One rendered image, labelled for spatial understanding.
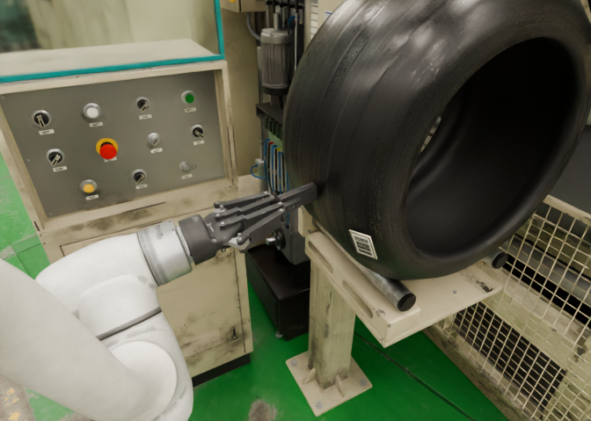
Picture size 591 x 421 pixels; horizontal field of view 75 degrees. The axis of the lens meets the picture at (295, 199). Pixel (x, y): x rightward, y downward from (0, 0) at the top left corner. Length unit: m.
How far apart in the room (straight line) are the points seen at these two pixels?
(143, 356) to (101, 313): 0.09
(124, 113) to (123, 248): 0.57
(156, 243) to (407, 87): 0.42
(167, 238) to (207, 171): 0.64
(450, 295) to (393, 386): 0.85
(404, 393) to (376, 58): 1.46
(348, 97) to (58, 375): 0.47
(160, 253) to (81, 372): 0.25
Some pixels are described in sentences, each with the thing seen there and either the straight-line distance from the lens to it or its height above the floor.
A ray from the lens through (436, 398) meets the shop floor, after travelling 1.83.
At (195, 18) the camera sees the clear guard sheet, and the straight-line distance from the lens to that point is 1.08.
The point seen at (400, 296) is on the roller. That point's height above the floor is 0.92.
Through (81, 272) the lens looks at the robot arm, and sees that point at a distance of 0.60.
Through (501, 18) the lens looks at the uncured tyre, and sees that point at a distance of 0.65.
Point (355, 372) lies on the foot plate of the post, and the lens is 1.80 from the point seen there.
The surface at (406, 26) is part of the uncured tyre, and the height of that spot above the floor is 1.42.
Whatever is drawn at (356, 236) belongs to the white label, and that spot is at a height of 1.10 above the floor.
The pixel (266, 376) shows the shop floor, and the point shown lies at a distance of 1.79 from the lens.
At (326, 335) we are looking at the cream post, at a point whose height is 0.36.
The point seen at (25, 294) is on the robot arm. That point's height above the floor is 1.31.
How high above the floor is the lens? 1.50
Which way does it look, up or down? 32 degrees down
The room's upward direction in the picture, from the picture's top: straight up
